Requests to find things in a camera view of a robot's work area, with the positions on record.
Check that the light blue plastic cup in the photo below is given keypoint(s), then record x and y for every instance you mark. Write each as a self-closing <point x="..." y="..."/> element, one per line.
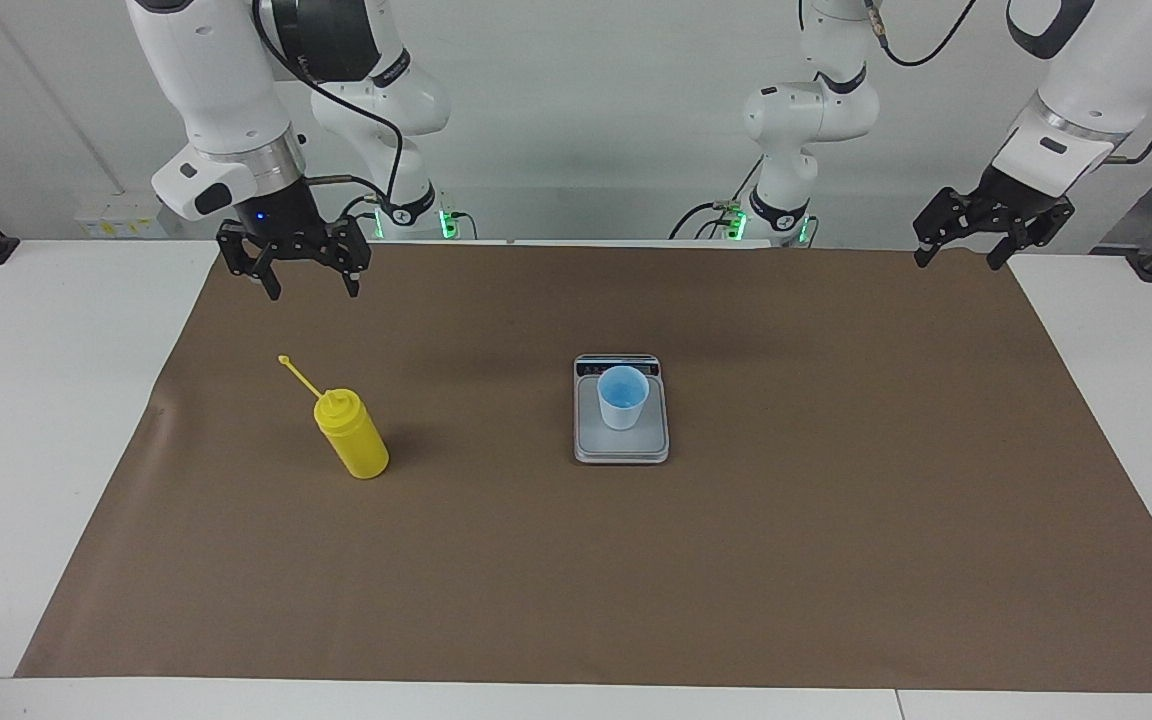
<point x="623" y="410"/>

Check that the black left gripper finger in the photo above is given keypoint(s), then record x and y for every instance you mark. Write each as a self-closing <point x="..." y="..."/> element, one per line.
<point x="1044" y="228"/>
<point x="941" y="218"/>

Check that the silver digital kitchen scale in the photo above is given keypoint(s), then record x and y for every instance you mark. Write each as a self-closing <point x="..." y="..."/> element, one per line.
<point x="626" y="445"/>

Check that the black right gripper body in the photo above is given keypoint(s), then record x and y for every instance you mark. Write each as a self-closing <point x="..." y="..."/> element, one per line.
<point x="281" y="215"/>

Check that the yellow squeeze bottle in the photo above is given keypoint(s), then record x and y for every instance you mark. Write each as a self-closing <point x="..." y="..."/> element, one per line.
<point x="356" y="440"/>

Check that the white wall socket box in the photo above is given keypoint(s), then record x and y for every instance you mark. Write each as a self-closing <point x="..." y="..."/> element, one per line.
<point x="116" y="218"/>

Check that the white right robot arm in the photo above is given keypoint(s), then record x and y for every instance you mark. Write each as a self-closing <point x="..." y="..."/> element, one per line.
<point x="216" y="80"/>

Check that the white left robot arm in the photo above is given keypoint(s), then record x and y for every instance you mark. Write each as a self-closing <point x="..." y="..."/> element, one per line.
<point x="806" y="110"/>

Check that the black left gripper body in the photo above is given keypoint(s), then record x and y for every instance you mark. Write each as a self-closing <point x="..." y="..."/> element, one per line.
<point x="1016" y="195"/>

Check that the brown paper mat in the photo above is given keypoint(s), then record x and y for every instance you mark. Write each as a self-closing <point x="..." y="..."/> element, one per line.
<point x="536" y="580"/>

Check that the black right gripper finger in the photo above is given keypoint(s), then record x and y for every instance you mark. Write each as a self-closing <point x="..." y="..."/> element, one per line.
<point x="356" y="262"/>
<point x="271" y="282"/>

